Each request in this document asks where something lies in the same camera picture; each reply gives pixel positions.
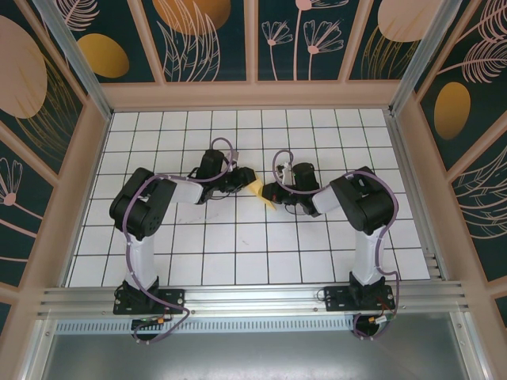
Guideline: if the yellow cloth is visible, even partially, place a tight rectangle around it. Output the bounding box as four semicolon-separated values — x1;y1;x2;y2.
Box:
247;177;278;211

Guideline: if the grey metal panel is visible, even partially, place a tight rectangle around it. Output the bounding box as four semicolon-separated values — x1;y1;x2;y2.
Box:
37;332;475;380

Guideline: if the long aluminium mounting rail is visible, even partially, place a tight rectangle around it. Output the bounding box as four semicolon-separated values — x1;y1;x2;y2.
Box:
37;280;471;317

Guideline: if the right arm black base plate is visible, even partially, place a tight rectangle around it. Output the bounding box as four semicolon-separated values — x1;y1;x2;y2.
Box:
323;284;395;312

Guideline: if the aluminium side rail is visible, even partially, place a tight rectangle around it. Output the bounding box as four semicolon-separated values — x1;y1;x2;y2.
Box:
386;110;447;283

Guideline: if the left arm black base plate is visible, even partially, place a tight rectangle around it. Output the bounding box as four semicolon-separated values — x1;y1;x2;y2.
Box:
113;287;187;316

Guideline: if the slotted grey cable duct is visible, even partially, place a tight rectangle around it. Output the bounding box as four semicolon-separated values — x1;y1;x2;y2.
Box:
55;319;357;334

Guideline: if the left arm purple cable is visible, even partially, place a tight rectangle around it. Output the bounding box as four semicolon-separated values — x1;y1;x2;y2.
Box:
123;137;238;346

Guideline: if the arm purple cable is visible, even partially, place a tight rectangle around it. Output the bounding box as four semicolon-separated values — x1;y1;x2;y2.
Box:
123;137;238;346
273;149;399;341

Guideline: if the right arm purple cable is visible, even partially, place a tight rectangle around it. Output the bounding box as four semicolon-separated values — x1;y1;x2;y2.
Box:
273;149;399;341

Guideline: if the aluminium corner post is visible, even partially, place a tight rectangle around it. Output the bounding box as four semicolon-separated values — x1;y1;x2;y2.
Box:
31;0;114;121
390;0;465;116

